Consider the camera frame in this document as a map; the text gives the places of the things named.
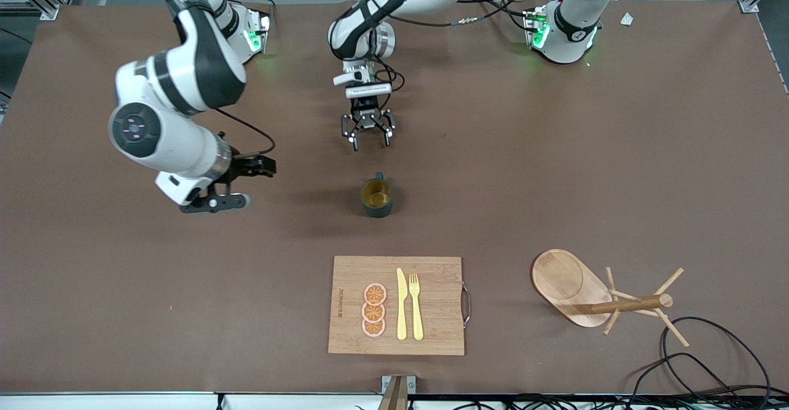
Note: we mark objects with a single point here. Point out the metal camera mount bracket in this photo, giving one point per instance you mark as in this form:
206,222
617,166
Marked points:
407,384

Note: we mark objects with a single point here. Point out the toy orange slice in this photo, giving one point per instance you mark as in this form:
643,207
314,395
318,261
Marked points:
373,328
375,293
373,313

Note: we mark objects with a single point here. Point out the white paper scrap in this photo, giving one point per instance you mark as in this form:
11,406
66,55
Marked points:
627,19

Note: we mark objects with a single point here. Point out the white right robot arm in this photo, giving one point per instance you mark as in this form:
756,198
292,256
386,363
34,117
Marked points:
185,77

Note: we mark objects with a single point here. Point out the wooden mug tree stand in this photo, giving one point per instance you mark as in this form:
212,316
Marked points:
558,280

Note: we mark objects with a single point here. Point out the yellow plastic knife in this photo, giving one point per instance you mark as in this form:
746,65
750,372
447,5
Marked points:
402,311

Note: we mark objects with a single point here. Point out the teal ribbed cup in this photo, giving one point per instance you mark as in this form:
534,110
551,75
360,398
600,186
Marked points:
377,208

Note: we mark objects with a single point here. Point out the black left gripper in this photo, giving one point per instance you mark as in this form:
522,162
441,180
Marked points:
367,105

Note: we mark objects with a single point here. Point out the yellow plastic fork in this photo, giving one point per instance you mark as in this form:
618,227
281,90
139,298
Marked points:
417,317

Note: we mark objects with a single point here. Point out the bamboo cutting board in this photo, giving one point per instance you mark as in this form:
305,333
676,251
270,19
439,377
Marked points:
351,274

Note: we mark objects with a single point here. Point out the green lit base connector box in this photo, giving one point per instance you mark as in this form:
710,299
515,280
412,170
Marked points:
536,34
257,31

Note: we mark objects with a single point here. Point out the brown table cover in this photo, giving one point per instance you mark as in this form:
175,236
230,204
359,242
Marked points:
555,182

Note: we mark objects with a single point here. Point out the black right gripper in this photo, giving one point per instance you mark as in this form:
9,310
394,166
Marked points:
242,167

